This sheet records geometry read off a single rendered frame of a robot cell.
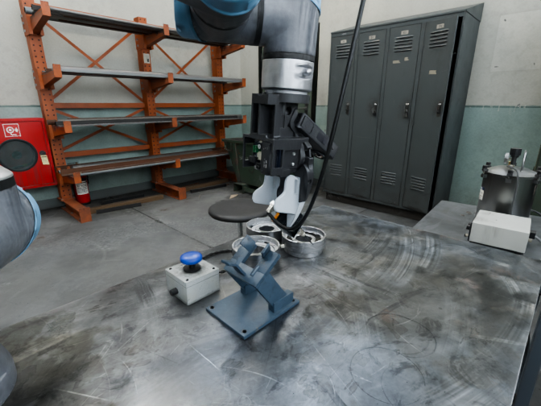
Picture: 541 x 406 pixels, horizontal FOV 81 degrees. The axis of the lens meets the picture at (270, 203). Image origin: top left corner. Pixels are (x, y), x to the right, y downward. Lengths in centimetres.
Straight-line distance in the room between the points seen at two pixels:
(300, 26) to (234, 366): 46
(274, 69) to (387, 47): 310
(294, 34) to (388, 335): 45
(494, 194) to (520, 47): 244
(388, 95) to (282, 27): 305
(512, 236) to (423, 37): 247
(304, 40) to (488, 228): 95
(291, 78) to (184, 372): 42
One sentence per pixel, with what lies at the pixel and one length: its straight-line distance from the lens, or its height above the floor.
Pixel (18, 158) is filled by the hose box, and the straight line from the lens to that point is 403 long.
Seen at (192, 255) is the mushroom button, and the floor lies 87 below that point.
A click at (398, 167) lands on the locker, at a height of 52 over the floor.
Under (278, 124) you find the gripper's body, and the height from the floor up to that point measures 111.
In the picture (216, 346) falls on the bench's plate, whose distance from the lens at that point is 51.
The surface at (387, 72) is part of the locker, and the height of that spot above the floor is 143.
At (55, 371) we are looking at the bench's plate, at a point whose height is 80.
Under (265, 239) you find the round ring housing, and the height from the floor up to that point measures 83.
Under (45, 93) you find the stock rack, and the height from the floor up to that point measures 123.
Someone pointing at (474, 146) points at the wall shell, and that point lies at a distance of 376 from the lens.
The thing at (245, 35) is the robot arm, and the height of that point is 122.
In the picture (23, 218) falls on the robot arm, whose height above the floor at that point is 98.
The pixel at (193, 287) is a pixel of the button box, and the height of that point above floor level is 83.
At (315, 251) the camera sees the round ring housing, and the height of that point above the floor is 82.
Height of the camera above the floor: 114
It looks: 17 degrees down
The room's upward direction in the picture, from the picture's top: straight up
